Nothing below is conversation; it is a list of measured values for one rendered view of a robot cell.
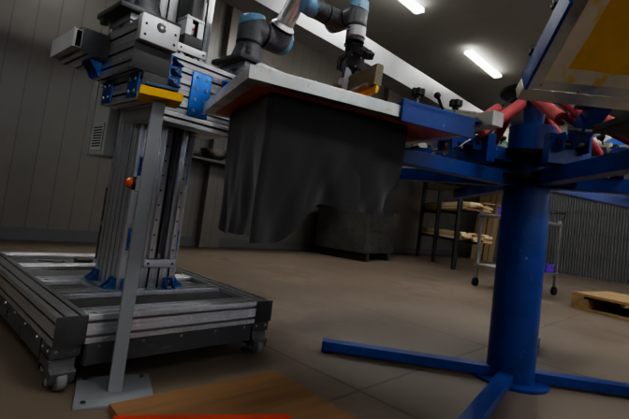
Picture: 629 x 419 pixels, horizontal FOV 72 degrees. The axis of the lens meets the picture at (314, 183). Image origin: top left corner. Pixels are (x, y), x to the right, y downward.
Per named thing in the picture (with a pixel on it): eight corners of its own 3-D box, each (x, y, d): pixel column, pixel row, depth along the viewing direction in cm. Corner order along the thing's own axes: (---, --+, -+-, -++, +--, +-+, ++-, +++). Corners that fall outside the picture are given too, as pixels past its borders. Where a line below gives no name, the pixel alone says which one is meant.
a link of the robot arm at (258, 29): (230, 41, 197) (234, 13, 198) (255, 51, 205) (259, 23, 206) (244, 35, 187) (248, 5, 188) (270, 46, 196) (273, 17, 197)
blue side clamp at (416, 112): (401, 120, 130) (403, 97, 131) (391, 122, 135) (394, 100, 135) (474, 138, 143) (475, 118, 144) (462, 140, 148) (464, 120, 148)
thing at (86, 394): (71, 411, 119) (124, 75, 126) (76, 379, 139) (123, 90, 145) (154, 404, 129) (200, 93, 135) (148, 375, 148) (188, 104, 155)
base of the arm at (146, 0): (110, 15, 159) (115, -10, 160) (150, 31, 170) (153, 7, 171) (127, 6, 149) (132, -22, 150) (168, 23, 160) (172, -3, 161)
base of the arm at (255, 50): (222, 61, 195) (226, 39, 196) (248, 71, 206) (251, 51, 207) (242, 55, 185) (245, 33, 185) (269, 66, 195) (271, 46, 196)
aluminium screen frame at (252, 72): (248, 78, 110) (250, 63, 111) (202, 112, 163) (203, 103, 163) (472, 136, 144) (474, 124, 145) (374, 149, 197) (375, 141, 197)
